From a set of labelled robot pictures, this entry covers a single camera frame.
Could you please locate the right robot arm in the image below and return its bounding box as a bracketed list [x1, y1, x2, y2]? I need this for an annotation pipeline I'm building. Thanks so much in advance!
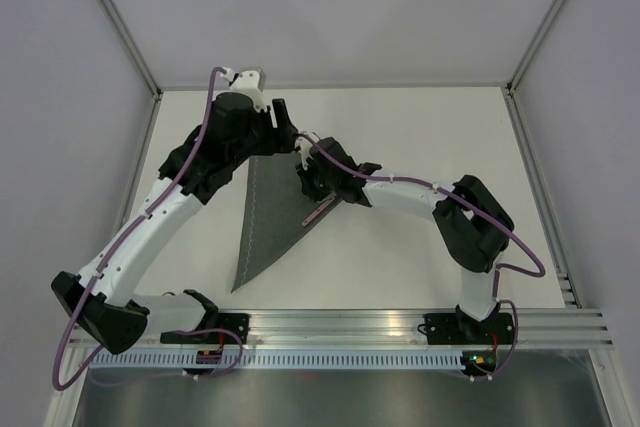
[296, 134, 514, 342]

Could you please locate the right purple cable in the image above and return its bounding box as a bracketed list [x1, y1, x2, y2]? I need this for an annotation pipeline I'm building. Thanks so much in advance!
[299, 132, 549, 383]

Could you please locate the pink handled fork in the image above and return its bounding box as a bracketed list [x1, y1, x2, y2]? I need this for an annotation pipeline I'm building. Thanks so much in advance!
[301, 195, 336, 227]

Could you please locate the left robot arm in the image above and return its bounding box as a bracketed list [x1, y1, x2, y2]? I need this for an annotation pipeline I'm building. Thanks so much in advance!
[51, 92, 298, 354]

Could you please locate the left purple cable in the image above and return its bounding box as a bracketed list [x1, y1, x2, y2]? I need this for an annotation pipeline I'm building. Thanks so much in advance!
[52, 65, 246, 391]

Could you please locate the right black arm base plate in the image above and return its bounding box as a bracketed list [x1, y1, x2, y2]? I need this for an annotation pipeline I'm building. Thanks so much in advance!
[417, 312, 516, 346]

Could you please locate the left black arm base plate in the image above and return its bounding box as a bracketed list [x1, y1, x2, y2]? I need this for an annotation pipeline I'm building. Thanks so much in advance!
[160, 312, 250, 345]

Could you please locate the aluminium table edge rail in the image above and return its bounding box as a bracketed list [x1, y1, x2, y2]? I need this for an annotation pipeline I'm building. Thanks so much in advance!
[112, 90, 164, 238]
[501, 84, 583, 309]

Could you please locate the right aluminium table edge rail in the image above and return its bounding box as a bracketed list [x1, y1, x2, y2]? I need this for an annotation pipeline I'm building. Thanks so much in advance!
[501, 84, 583, 309]

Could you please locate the white slotted cable duct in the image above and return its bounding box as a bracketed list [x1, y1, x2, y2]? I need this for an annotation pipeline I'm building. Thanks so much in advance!
[91, 349, 464, 371]

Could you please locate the grey cloth napkin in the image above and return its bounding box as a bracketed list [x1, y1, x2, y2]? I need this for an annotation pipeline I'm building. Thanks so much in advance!
[232, 153, 340, 291]

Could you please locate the back aluminium frame bar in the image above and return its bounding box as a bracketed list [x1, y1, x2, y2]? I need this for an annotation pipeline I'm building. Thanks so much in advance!
[160, 80, 509, 92]

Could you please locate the purple cable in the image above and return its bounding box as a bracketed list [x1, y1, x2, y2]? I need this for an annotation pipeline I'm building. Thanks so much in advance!
[299, 132, 549, 383]
[52, 65, 246, 391]

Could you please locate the right aluminium frame post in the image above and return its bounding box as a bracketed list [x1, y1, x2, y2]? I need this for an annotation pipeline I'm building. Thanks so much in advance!
[503, 0, 569, 96]

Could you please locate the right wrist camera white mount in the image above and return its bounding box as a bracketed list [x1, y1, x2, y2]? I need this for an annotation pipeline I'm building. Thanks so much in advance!
[295, 131, 315, 170]

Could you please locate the left aluminium frame post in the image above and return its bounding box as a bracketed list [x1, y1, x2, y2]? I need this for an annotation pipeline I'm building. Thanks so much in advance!
[96, 0, 162, 100]

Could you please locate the aluminium mounting rail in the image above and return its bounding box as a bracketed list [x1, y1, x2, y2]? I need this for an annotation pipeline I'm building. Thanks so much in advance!
[69, 307, 616, 351]

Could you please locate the left aluminium table edge rail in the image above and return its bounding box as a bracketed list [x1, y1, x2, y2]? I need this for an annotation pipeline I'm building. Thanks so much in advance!
[112, 90, 164, 238]

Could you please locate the aluminium frame post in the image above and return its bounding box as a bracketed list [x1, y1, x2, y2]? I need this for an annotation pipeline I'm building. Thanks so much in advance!
[503, 0, 569, 96]
[96, 0, 162, 100]

